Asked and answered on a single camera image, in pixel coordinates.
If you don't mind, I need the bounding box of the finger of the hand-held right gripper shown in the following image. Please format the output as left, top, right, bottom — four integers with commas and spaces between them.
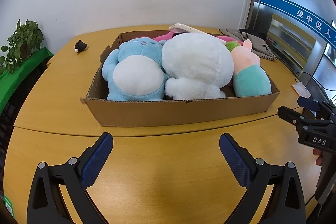
278, 106, 334, 132
297, 97, 336, 119

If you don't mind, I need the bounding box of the brown cardboard box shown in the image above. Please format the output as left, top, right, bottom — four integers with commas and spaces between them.
80, 30, 281, 127

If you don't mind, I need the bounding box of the white smartphone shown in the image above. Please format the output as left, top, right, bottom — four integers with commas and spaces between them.
168, 23, 210, 35

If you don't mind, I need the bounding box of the blue banner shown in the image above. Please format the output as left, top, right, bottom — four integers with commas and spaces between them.
260, 0, 336, 50

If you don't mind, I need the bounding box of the white pad with orange edge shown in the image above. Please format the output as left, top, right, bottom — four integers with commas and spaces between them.
291, 82, 311, 98

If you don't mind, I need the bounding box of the small black cat figurine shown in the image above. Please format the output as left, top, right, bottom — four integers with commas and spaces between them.
74, 40, 88, 54

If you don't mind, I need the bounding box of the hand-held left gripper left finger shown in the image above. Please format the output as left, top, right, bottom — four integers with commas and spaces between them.
28, 132, 113, 224

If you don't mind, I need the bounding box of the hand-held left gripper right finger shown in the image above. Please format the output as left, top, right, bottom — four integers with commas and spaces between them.
219, 133, 306, 224

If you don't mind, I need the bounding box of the pink and teal plush toy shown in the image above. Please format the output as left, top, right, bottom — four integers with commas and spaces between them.
225, 39, 272, 97

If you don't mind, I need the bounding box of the magenta plush toy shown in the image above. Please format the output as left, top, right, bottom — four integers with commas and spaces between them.
152, 31, 243, 47

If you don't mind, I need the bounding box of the green potted plant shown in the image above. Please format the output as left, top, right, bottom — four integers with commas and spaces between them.
1, 19, 44, 75

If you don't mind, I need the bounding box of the white plush toy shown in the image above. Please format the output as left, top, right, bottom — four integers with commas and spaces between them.
161, 32, 235, 101

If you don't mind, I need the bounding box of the person's right hand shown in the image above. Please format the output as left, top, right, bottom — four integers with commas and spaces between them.
313, 148, 323, 167

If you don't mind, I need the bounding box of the black cable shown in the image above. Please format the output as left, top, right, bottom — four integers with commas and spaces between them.
294, 71, 336, 98

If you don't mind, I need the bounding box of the green cloth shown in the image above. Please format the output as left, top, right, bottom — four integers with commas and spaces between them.
0, 47, 54, 109

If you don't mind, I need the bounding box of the blue plush toy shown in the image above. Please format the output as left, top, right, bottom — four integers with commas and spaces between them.
102, 37, 170, 102

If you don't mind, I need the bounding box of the grey canvas bag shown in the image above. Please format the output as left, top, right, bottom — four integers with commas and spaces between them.
219, 28, 279, 61

